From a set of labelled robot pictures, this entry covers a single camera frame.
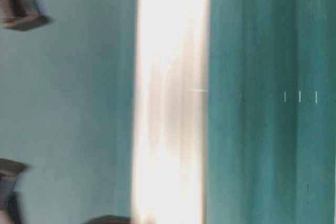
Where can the lower black gripper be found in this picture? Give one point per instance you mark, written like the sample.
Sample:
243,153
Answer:
109,219

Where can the silver aluminium extrusion rail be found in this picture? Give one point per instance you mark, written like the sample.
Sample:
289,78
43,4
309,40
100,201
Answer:
170,112

